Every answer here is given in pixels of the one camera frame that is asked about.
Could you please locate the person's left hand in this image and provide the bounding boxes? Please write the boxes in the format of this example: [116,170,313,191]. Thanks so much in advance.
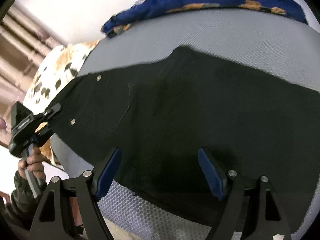
[17,146,47,183]

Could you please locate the white floral pillow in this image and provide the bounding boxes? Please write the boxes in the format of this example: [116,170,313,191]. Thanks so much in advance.
[22,40,101,167]

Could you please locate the person's left forearm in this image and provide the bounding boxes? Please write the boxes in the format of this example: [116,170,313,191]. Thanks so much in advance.
[4,170,48,232]

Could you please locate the pink patterned curtain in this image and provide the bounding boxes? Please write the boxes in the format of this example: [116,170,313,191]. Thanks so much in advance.
[0,2,68,130]

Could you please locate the grey mesh bed mat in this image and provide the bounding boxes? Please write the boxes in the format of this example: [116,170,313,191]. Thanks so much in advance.
[50,7,320,240]

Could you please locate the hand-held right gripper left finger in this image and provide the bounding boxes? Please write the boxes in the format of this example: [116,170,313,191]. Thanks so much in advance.
[29,147,122,240]

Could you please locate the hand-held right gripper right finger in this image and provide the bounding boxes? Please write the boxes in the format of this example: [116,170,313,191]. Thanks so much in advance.
[197,147,292,240]

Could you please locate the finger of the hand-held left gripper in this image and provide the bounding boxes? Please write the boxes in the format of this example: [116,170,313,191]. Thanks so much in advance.
[32,104,62,125]
[32,124,54,148]

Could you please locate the black pants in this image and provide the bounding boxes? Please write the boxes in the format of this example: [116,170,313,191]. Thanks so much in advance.
[46,46,320,233]

